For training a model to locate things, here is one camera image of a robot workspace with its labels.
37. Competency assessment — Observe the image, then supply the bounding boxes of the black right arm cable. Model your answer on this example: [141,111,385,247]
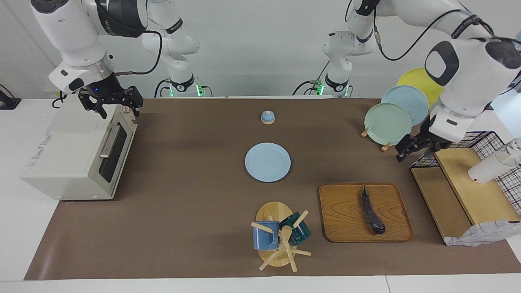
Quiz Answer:
[114,31,163,76]

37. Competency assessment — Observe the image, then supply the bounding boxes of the wooden mug tree stand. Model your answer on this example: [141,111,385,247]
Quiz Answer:
[250,201,312,272]

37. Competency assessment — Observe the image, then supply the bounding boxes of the blue mug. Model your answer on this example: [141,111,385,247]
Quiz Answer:
[252,221,280,251]

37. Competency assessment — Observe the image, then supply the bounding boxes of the large brown table mat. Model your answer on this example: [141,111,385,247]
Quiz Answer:
[24,98,521,280]

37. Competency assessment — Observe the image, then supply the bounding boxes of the white plastic cup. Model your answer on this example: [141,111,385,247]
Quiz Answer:
[468,138,521,184]

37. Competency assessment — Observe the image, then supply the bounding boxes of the wooden plate rack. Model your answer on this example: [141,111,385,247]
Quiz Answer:
[361,127,393,152]

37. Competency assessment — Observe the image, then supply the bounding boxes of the black arm base cable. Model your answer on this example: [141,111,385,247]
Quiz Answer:
[292,61,331,96]

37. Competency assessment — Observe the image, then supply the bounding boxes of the rectangular wooden tray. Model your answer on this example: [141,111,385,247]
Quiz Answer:
[319,183,415,243]

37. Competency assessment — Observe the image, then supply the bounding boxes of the pale green plate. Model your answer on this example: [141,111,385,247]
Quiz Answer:
[364,103,412,146]

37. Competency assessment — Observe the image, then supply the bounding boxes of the dark green mug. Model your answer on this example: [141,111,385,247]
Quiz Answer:
[279,212,311,246]

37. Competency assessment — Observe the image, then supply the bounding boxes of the yellow plate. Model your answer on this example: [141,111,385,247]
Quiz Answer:
[397,68,444,108]

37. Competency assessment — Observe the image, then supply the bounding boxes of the light blue round plate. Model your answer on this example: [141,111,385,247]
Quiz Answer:
[245,142,292,183]

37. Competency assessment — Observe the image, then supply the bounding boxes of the dark purple eggplant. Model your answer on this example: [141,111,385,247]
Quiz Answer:
[361,185,386,235]

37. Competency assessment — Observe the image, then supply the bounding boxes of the light blue racked plate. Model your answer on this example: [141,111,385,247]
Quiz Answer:
[381,85,429,127]

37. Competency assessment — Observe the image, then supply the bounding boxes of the toaster oven glass door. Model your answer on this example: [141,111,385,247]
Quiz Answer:
[89,104,138,200]

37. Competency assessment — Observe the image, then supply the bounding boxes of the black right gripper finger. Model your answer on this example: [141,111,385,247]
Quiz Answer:
[124,86,144,117]
[79,93,107,120]

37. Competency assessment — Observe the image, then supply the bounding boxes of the cream toaster oven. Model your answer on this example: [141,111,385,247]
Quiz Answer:
[20,94,139,201]

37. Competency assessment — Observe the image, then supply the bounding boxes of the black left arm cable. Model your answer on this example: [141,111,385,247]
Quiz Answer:
[374,8,495,61]

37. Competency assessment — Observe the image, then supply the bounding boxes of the black table mount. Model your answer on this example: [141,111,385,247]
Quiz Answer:
[0,84,22,110]

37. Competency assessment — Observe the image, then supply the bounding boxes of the wire and wood shelf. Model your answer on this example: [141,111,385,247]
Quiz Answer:
[410,131,521,247]

